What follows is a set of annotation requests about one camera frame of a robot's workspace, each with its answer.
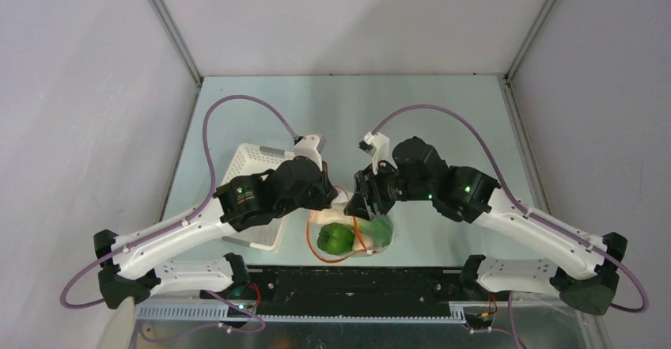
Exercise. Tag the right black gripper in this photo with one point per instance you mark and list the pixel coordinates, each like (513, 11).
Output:
(368, 195)

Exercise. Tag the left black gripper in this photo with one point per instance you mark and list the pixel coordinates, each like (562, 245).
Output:
(327, 191)

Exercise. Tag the green bok choy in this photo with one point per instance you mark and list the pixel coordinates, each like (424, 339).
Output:
(367, 228)

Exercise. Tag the green pepper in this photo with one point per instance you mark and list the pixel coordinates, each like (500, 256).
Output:
(335, 239)

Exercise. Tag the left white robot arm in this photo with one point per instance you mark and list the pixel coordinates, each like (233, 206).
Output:
(144, 264)

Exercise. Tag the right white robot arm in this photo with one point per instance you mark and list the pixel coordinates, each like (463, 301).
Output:
(577, 267)

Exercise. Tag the white perforated plastic basket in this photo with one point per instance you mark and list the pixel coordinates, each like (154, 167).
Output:
(246, 170)

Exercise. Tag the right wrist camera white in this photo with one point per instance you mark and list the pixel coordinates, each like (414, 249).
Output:
(377, 146)

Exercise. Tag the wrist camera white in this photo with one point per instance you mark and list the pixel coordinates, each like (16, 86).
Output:
(377, 146)
(310, 146)

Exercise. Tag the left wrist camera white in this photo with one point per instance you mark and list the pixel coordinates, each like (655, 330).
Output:
(310, 146)

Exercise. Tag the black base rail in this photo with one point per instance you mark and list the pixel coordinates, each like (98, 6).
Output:
(342, 291)

